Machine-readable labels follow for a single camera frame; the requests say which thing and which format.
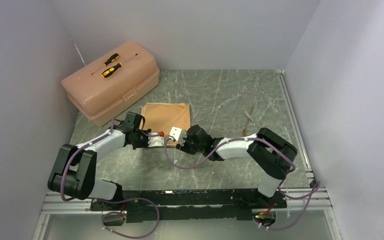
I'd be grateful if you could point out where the orange cloth napkin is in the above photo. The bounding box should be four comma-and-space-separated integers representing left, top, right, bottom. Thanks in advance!
141, 102, 191, 139

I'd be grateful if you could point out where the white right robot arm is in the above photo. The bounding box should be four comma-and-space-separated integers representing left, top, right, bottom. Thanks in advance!
168, 124, 298, 208

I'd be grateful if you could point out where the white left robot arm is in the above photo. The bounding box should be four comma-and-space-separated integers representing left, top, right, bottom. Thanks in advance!
47, 111, 150, 210

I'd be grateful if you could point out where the pink plastic toolbox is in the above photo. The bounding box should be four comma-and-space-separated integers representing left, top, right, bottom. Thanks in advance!
61, 40, 160, 127

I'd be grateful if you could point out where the brown wooden utensil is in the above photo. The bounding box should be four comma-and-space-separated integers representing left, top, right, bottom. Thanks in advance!
242, 105, 254, 137

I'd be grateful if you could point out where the lower yellow black screwdriver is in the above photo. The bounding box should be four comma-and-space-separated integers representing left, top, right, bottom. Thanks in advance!
101, 53, 138, 78

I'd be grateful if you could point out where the yellow black screwdriver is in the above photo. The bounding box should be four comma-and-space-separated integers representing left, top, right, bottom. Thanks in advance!
101, 53, 120, 78
101, 53, 138, 78

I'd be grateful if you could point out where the upper yellow black screwdriver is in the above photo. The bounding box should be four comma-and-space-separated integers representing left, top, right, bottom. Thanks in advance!
101, 53, 120, 78

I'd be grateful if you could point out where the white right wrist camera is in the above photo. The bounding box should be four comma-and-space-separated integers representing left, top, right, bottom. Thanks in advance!
169, 126, 187, 146

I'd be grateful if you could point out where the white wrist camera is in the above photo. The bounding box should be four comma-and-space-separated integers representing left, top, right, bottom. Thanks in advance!
169, 126, 187, 146
147, 131, 165, 148

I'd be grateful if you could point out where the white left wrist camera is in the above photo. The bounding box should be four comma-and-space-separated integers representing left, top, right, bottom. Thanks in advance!
147, 131, 165, 148

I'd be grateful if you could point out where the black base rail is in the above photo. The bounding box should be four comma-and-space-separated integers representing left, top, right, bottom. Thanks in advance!
90, 188, 287, 223

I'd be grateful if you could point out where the aluminium frame rail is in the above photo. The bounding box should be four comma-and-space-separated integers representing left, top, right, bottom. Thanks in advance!
32, 187, 342, 240

